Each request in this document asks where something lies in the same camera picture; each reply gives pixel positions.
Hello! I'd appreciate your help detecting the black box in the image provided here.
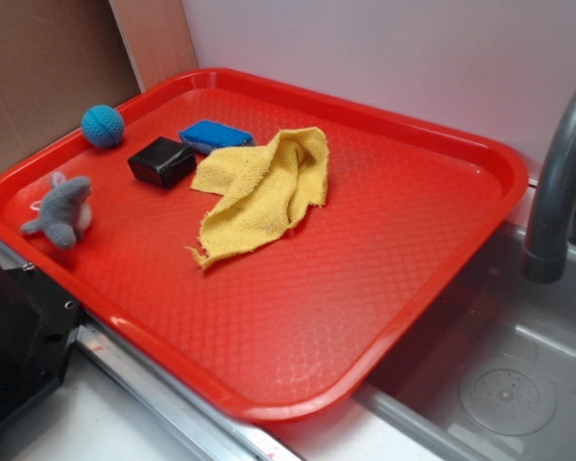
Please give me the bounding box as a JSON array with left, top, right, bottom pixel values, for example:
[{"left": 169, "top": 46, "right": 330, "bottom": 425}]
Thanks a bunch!
[{"left": 128, "top": 136, "right": 197, "bottom": 189}]

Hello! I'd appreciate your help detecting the red plastic tray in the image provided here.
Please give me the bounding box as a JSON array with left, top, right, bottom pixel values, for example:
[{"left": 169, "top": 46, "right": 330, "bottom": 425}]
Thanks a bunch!
[{"left": 0, "top": 69, "right": 528, "bottom": 423}]

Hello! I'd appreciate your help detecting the yellow cloth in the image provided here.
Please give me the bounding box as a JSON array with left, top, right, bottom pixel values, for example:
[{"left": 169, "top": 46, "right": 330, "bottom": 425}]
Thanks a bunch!
[{"left": 190, "top": 127, "right": 329, "bottom": 270}]

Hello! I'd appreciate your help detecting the blue sponge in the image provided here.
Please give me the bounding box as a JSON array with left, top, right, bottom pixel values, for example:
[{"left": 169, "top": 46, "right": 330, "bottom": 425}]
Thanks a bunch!
[{"left": 178, "top": 120, "right": 255, "bottom": 155}]

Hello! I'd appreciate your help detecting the blue crocheted ball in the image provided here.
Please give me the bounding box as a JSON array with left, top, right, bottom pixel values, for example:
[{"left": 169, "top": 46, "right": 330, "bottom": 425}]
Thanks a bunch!
[{"left": 81, "top": 105, "right": 125, "bottom": 148}]

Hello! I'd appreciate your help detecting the grey plush dolphin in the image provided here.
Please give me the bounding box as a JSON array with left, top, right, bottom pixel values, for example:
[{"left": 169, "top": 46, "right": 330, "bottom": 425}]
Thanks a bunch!
[{"left": 20, "top": 172, "right": 92, "bottom": 251}]

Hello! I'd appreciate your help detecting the grey sink basin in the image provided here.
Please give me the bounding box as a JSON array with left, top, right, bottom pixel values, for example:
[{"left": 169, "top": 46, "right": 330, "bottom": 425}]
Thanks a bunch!
[{"left": 355, "top": 225, "right": 576, "bottom": 460}]

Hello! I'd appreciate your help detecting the grey faucet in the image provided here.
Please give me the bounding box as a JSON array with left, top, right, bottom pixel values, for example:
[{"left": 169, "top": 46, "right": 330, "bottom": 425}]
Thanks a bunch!
[{"left": 520, "top": 90, "right": 576, "bottom": 283}]

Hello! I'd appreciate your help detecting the brown cardboard panel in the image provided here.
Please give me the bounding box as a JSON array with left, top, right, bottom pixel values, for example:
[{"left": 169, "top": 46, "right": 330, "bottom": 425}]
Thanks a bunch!
[{"left": 0, "top": 1, "right": 198, "bottom": 173}]

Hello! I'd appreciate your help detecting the black metal bracket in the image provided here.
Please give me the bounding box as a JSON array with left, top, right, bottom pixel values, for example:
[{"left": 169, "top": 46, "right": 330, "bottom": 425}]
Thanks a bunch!
[{"left": 0, "top": 266, "right": 83, "bottom": 430}]

